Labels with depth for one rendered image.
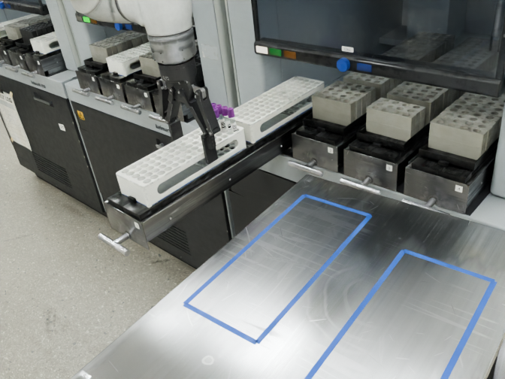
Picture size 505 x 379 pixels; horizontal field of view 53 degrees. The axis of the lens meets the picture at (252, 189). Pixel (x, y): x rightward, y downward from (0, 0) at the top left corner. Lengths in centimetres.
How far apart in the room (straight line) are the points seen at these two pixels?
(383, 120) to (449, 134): 15
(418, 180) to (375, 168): 10
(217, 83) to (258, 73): 18
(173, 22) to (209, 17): 47
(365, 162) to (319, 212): 25
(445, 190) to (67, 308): 154
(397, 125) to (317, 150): 20
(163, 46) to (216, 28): 46
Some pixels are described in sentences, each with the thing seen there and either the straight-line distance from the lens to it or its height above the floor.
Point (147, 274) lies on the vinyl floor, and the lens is 217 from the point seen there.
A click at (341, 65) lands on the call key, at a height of 98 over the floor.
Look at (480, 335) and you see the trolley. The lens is 76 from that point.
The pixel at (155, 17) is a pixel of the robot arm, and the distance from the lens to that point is 101.
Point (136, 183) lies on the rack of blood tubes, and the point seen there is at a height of 86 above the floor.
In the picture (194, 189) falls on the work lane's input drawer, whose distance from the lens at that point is 109.
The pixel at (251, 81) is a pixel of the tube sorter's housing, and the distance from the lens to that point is 143.
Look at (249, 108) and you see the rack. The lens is 128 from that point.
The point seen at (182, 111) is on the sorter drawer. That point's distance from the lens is 156.
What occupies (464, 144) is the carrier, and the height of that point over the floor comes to 85.
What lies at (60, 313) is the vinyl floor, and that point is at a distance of 215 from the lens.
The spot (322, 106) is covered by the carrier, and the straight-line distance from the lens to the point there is 127.
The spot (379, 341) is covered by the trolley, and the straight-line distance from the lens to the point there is 73.
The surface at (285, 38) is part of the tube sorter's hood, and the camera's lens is 128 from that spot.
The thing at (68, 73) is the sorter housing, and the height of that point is 73.
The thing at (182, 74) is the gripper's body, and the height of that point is 104.
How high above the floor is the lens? 138
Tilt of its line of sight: 33 degrees down
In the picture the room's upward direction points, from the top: 7 degrees counter-clockwise
